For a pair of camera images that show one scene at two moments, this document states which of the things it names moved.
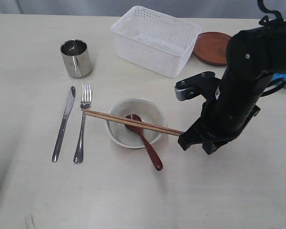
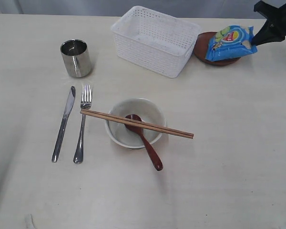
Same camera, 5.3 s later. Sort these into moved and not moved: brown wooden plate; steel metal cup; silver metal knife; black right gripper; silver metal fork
Moved: black right gripper
Not moved: silver metal knife; brown wooden plate; silver metal fork; steel metal cup
